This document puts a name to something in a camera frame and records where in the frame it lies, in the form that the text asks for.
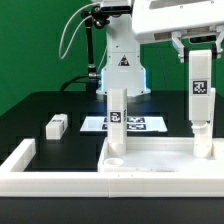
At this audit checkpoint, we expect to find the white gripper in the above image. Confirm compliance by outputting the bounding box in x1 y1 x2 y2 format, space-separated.
132 0 224 63

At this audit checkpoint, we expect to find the white desk top tray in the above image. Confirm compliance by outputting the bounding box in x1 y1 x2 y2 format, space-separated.
98 137 224 174

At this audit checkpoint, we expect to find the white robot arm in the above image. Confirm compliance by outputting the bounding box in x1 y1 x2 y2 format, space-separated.
91 0 224 97

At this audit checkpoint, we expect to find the marker tag sheet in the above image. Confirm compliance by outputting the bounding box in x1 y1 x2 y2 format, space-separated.
80 116 167 132

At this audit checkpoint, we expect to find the white U-shaped fence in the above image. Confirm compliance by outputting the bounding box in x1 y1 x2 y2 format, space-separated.
0 139 224 197

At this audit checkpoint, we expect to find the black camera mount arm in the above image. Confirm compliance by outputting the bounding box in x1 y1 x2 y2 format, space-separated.
81 3 136 94

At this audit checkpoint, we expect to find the white cable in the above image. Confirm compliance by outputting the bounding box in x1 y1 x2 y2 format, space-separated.
58 2 101 61

